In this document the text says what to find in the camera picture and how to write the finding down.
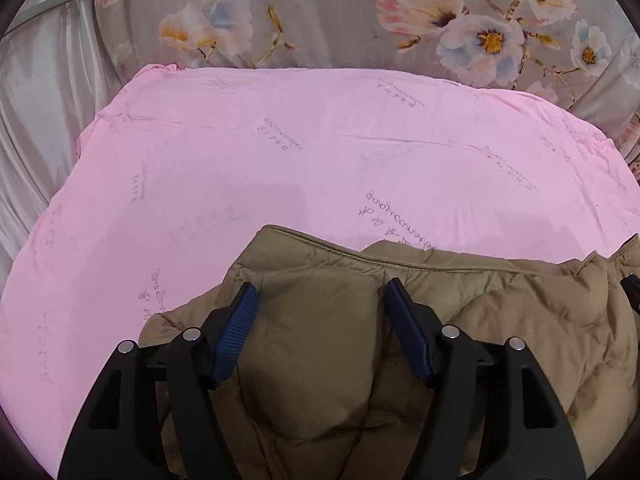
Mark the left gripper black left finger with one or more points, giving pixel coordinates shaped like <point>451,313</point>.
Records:
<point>118,433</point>

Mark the silver satin curtain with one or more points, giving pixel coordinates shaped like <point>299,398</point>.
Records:
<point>55,76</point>

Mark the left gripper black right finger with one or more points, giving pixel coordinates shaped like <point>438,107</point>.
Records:
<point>499,387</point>

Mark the khaki puffer jacket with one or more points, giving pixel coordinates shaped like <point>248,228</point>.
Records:
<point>322,390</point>

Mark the grey floral quilt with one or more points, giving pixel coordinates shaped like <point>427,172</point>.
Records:
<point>581,55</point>

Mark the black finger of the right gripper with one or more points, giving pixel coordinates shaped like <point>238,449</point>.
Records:
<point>631,287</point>

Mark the pink bed sheet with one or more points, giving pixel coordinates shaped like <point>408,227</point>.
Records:
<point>177,174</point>

